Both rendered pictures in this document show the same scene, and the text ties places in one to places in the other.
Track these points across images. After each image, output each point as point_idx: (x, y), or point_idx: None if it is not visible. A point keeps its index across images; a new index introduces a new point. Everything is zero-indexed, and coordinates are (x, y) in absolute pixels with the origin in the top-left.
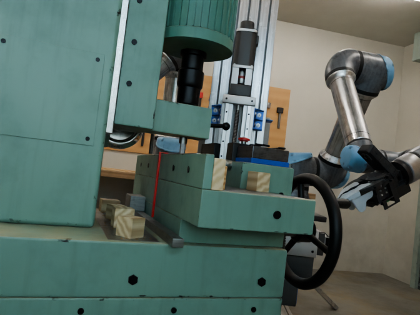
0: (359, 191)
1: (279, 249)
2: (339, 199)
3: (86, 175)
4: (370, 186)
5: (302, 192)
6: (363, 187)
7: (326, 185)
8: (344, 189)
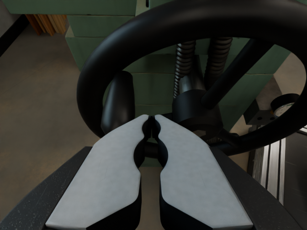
0: (92, 146)
1: (68, 31)
2: (110, 89)
3: None
4: (34, 189)
5: (237, 55)
6: (87, 170)
7: (119, 27)
8: (187, 137)
